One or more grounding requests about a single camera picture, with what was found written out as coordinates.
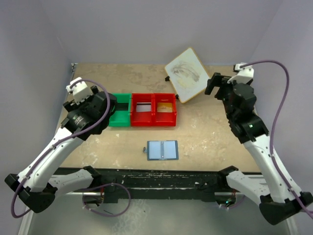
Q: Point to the green plastic bin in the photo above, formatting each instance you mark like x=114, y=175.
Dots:
x=121, y=118

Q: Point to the orange yellow credit card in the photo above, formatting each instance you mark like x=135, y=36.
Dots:
x=163, y=107

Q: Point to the white board wooden frame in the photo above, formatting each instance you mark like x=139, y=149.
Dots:
x=187, y=75

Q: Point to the black credit card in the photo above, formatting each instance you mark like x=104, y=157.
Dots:
x=122, y=106

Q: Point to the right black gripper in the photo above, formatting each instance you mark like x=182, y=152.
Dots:
x=218, y=81

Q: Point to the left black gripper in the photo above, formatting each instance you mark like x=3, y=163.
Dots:
x=71, y=105

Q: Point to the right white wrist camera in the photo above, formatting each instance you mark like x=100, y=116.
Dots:
x=244, y=73

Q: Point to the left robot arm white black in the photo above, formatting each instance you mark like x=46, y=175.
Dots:
x=36, y=187

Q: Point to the blue card holder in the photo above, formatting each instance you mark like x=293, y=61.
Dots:
x=161, y=150

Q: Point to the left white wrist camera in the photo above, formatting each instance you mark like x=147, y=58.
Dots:
x=79, y=89

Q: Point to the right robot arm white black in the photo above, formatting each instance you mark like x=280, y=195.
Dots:
x=279, y=197

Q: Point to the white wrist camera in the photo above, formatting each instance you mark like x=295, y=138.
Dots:
x=79, y=89
x=244, y=73

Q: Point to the red double plastic bin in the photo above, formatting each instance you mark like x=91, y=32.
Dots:
x=153, y=118

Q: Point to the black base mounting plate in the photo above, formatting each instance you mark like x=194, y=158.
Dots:
x=162, y=184

